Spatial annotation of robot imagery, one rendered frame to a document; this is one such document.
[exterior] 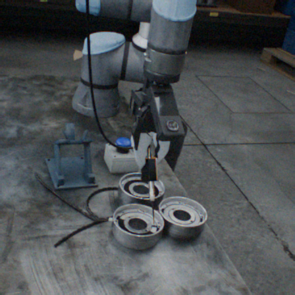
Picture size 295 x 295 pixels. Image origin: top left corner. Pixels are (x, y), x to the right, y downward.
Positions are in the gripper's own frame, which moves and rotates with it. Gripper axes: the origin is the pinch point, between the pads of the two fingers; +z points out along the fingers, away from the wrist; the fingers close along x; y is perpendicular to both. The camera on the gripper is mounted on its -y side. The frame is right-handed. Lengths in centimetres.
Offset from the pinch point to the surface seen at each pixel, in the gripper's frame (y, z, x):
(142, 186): 7.1, 10.7, -3.0
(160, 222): -6.6, 10.1, -1.7
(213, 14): 329, 51, -205
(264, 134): 169, 93, -173
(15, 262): -9.4, 13.2, 27.9
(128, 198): 2.3, 10.0, 2.2
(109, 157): 19.3, 10.0, 1.4
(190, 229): -10.2, 9.8, -7.0
